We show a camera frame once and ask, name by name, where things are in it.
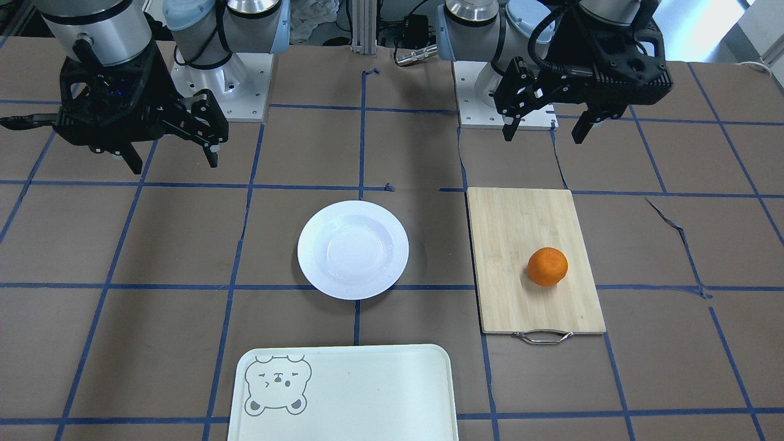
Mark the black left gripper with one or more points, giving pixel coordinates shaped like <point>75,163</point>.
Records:
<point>558,61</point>

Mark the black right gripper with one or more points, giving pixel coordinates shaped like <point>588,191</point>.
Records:
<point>160,87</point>

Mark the orange mandarin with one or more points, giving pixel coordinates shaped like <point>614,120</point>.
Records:
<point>547,266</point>

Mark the white round plate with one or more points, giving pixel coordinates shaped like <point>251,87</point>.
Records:
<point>353,250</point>

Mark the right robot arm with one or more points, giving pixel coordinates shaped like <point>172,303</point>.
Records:
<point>207,34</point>

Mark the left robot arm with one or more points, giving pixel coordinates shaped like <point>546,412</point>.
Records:
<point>488,31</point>

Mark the cream bear tray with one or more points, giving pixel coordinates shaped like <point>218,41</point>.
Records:
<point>371,392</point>

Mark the bamboo cutting board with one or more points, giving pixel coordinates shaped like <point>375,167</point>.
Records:
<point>507,226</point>

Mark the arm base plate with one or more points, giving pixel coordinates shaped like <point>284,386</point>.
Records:
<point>241,86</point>
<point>475,84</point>

